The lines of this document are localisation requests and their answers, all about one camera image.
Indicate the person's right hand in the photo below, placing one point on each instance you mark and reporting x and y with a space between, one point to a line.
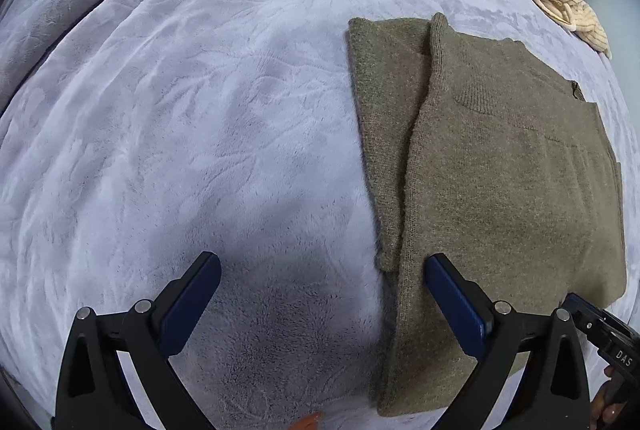
607 405

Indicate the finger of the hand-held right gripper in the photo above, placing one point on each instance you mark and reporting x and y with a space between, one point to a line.
595 315

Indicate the orange object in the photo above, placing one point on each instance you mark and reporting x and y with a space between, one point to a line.
307 422

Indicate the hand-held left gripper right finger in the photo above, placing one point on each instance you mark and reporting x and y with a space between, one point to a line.
457 310

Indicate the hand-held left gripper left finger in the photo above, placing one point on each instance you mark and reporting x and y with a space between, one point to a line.
192 307

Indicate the olive knit sweater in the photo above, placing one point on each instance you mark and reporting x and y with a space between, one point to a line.
500 185

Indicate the lavender plush blanket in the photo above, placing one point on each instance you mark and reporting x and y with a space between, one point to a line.
200 110

